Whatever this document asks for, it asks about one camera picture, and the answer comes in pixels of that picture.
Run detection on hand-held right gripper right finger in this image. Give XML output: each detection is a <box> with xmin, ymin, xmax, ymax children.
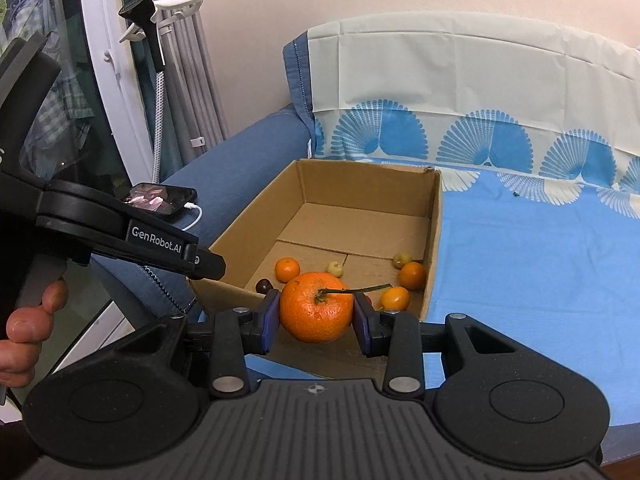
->
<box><xmin>352</xmin><ymin>292</ymin><xmax>521</xmax><ymax>396</ymax></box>

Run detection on cardboard box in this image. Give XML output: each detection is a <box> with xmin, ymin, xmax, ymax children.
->
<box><xmin>189</xmin><ymin>158</ymin><xmax>444</xmax><ymax>382</ymax></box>

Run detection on black smartphone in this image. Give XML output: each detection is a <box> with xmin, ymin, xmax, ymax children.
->
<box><xmin>125</xmin><ymin>182</ymin><xmax>197</xmax><ymax>218</ymax></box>

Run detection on orange with stem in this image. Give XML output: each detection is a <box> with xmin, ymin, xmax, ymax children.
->
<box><xmin>279</xmin><ymin>271</ymin><xmax>394</xmax><ymax>345</ymax></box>

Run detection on white charging cable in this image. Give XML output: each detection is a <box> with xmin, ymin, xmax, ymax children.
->
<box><xmin>181</xmin><ymin>202</ymin><xmax>204</xmax><ymax>233</ymax></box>

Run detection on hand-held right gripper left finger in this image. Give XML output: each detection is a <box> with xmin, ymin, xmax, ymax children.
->
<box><xmin>115</xmin><ymin>290</ymin><xmax>282</xmax><ymax>397</ymax></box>

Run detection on white braided cord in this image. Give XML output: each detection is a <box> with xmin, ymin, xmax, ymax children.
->
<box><xmin>152</xmin><ymin>67</ymin><xmax>166</xmax><ymax>184</ymax></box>

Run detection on person's left hand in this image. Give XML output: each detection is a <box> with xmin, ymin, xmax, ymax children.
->
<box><xmin>0</xmin><ymin>280</ymin><xmax>70</xmax><ymax>388</ymax></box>

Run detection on blue fabric mattress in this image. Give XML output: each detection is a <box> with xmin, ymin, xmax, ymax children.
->
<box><xmin>90</xmin><ymin>35</ymin><xmax>321</xmax><ymax>346</ymax></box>

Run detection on black handle device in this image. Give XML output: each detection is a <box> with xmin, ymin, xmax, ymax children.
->
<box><xmin>118</xmin><ymin>0</ymin><xmax>166</xmax><ymax>69</ymax></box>

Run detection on grey curtain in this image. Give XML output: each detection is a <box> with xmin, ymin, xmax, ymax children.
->
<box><xmin>117</xmin><ymin>0</ymin><xmax>228</xmax><ymax>183</ymax></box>

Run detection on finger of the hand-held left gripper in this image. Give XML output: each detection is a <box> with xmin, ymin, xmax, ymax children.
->
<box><xmin>187</xmin><ymin>249</ymin><xmax>227</xmax><ymax>282</ymax></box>

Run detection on white plastic hanger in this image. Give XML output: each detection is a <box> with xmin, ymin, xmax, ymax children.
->
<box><xmin>119</xmin><ymin>0</ymin><xmax>216</xmax><ymax>43</ymax></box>

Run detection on white window frame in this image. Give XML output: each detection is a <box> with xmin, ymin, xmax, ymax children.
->
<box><xmin>60</xmin><ymin>0</ymin><xmax>157</xmax><ymax>186</ymax></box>

